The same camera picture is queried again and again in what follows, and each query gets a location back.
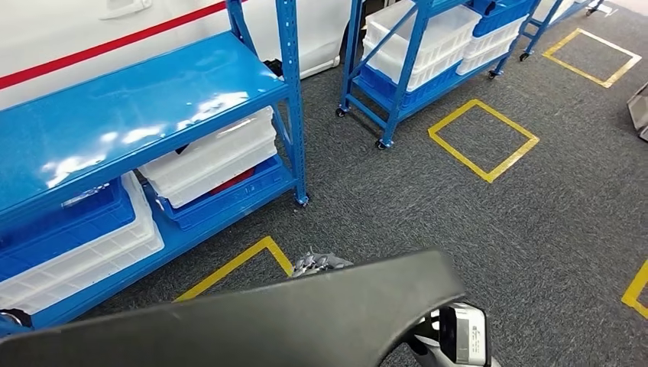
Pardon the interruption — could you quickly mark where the white car door handle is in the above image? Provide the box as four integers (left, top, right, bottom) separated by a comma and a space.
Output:
99, 0, 153, 21

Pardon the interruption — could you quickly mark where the yellow floor tape square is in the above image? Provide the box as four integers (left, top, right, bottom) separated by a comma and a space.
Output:
541, 28, 643, 89
427, 99, 541, 184
621, 261, 648, 321

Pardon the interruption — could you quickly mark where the white car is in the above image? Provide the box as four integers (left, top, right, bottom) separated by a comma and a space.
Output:
0, 0, 355, 110

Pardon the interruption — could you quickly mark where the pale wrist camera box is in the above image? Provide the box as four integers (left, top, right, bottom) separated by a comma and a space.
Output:
439, 303, 491, 367

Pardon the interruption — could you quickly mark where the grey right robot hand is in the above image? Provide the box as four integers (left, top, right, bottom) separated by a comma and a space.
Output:
290, 248, 355, 278

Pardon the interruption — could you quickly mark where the blue plastic bin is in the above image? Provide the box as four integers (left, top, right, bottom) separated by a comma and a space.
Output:
143, 154, 296, 232
468, 0, 538, 39
358, 61, 462, 112
0, 177, 138, 282

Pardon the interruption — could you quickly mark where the black plastic plate part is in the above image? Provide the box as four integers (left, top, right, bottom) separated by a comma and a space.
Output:
0, 248, 467, 367

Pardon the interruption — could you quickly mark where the red barrier belt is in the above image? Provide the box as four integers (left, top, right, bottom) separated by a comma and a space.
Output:
0, 0, 228, 91

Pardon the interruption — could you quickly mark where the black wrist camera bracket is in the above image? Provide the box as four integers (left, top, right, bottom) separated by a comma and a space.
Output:
404, 309, 446, 367

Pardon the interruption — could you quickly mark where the red item in bin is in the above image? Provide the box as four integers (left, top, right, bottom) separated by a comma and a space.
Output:
208, 168, 257, 196

